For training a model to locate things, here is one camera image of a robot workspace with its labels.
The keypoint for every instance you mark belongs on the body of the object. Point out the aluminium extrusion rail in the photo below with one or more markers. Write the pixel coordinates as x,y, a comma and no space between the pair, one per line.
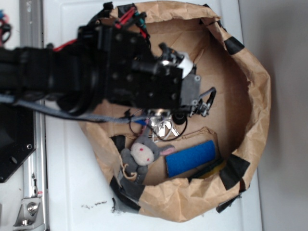
34,167

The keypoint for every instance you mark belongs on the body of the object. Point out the blue sponge block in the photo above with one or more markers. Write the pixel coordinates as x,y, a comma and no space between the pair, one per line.
190,158

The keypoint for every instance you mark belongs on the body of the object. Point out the metal corner bracket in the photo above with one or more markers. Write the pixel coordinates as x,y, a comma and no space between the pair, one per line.
29,215

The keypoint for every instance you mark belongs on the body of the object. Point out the brown paper bag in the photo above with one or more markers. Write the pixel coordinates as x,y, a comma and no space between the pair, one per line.
238,122

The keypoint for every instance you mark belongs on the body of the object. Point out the grey plush donkey keychain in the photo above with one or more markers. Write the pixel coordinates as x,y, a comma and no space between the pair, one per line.
141,154

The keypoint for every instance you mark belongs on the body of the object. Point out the white tray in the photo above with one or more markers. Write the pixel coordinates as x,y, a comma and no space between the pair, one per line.
79,196

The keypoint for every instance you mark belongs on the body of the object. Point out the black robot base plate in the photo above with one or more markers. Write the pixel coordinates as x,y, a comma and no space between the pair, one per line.
17,138

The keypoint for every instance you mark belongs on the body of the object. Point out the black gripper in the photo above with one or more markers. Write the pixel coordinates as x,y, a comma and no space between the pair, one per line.
144,72

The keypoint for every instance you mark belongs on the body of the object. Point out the silver key bunch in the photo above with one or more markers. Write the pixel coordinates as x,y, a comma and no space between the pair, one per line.
162,127

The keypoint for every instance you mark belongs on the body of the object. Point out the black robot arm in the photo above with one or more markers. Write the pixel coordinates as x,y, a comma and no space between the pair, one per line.
104,63

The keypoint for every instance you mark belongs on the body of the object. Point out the yellow green scouring sponge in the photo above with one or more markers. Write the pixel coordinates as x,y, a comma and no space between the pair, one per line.
209,170

